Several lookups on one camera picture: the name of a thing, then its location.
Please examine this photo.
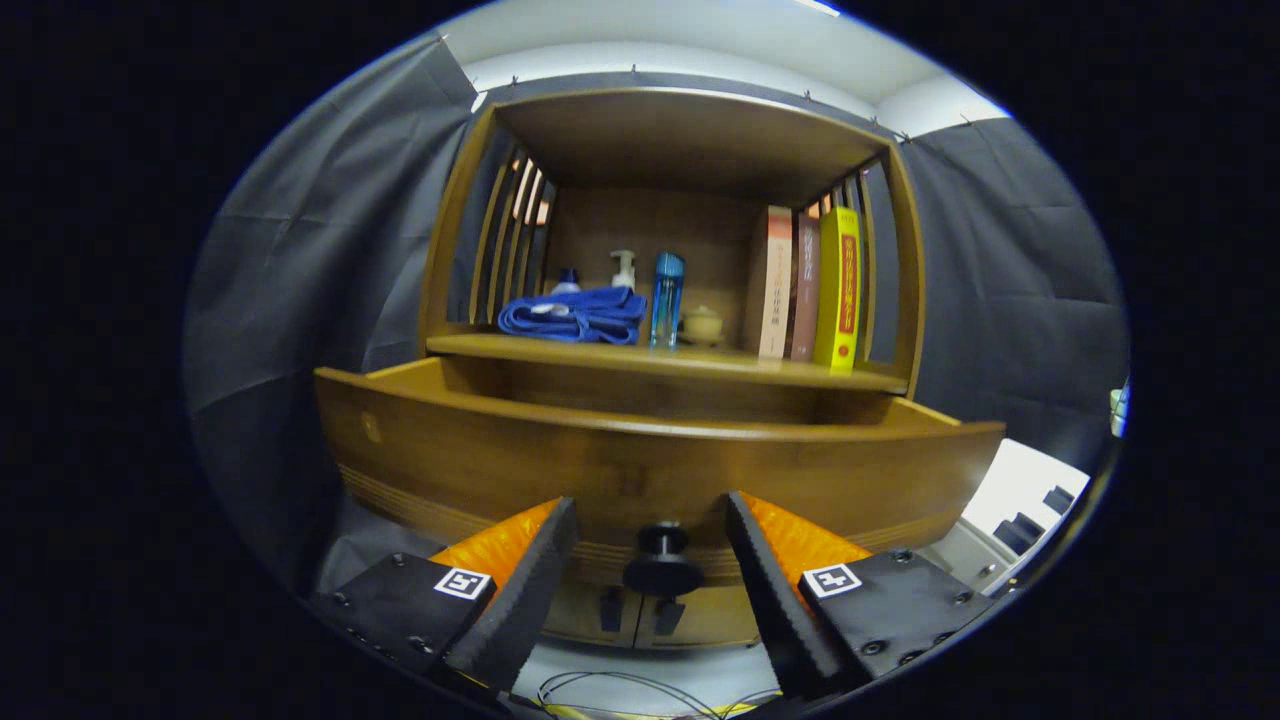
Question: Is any brown book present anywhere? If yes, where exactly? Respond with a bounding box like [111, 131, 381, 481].
[788, 212, 823, 363]

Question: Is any wooden drawer with black knob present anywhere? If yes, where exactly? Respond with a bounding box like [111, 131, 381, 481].
[315, 357, 1006, 599]

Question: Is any wooden cabinet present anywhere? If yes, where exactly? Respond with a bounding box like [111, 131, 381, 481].
[315, 87, 1006, 651]

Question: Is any white table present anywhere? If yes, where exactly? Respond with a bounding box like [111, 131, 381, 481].
[920, 438, 1091, 601]

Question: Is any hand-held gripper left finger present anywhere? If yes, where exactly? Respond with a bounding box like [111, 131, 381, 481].
[310, 497, 581, 696]

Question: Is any wooden cabinet door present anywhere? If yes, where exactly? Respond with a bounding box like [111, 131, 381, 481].
[545, 580, 641, 648]
[635, 590, 761, 649]

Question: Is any wooden countertop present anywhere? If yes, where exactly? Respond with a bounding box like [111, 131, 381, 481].
[427, 333, 911, 394]

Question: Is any yellow lidded teacup with saucer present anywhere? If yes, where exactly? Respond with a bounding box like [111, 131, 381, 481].
[680, 305, 727, 348]

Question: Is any beige book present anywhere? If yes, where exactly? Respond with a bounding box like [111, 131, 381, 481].
[742, 206, 794, 361]

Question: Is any blue glass bottle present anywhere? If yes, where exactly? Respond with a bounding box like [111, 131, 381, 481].
[650, 252, 687, 351]

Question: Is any yellow book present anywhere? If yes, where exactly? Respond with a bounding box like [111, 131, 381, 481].
[814, 206, 862, 373]

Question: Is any folded blue towel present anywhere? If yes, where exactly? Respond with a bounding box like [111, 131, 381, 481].
[497, 286, 648, 346]

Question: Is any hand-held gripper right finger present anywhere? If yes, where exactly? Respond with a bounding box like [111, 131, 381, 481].
[725, 490, 996, 701]

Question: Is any black cable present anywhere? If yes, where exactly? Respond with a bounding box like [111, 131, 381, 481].
[538, 670, 781, 720]

